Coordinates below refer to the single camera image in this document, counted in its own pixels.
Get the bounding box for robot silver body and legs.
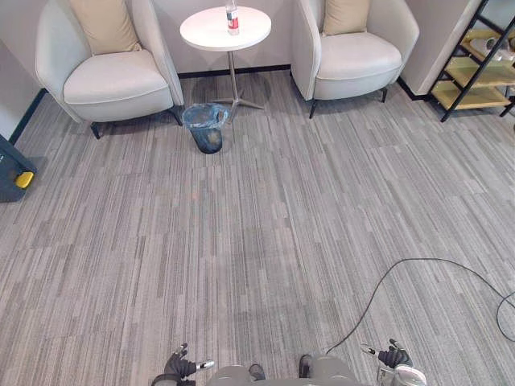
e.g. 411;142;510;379
205;353;363;386

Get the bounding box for black frame wooden shelf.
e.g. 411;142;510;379
426;0;515;123

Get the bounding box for small bin with blue bag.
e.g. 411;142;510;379
181;102;232;154

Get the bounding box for beige cushion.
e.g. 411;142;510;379
68;0;143;56
321;0;371;37

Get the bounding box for cream armchair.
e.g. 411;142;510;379
290;0;421;120
35;0;185;140

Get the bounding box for round white tea table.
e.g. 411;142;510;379
179;5;273;111

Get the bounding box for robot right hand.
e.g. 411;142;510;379
360;338;414;368

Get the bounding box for black cable on floor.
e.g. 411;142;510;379
324;257;515;356

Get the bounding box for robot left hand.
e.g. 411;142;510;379
164;343;216;382

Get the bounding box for clear plastic bottle red label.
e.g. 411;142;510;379
225;0;241;36

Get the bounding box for items on shelf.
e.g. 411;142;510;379
469;35;515;62

